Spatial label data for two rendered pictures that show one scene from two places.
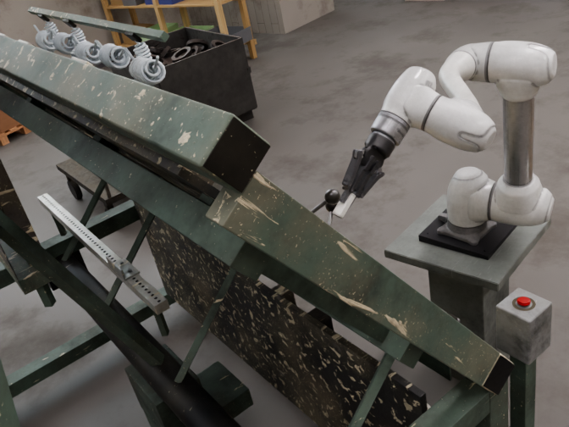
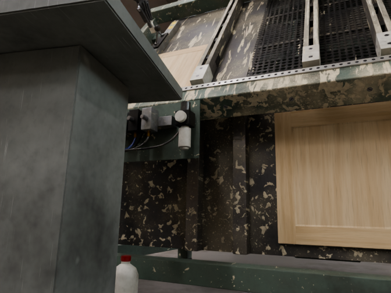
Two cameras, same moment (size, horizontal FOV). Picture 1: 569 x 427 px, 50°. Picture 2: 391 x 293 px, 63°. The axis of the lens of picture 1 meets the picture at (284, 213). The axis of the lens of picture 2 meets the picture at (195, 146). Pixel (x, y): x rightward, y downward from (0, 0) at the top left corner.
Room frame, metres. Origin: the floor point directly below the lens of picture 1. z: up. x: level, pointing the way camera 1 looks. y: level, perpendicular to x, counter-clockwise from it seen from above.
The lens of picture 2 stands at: (2.94, -0.88, 0.35)
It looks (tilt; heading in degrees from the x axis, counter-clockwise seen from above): 12 degrees up; 146
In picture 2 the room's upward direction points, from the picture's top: 1 degrees clockwise
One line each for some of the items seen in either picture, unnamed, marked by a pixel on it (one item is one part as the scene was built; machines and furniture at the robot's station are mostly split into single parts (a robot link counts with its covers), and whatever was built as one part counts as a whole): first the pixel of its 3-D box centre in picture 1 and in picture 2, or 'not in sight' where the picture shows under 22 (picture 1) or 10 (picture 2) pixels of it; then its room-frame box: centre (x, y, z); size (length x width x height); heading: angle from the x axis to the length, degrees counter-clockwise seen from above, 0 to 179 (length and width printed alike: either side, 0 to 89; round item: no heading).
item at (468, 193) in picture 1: (469, 195); not in sight; (2.08, -0.74, 0.94); 0.18 x 0.16 x 0.22; 53
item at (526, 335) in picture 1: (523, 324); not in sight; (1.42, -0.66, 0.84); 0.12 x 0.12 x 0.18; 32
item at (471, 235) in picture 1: (462, 221); not in sight; (2.11, -0.72, 0.80); 0.22 x 0.18 x 0.06; 39
